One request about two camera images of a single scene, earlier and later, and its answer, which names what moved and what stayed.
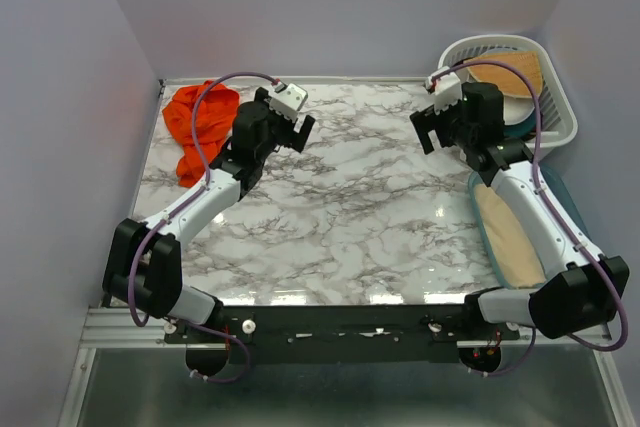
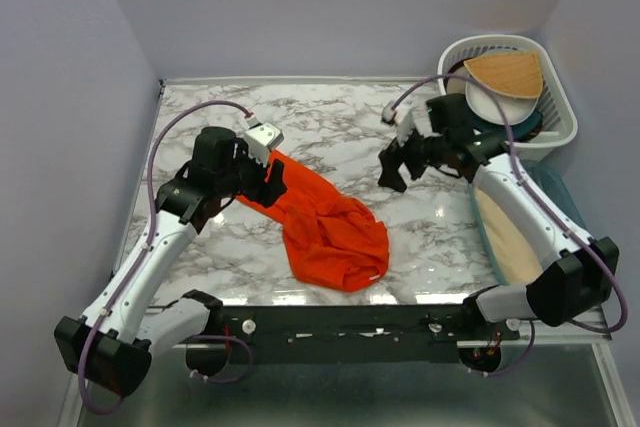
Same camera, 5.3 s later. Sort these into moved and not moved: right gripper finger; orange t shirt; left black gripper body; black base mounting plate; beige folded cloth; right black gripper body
Moved: right gripper finger; left black gripper body; orange t shirt; right black gripper body
Not moved: beige folded cloth; black base mounting plate
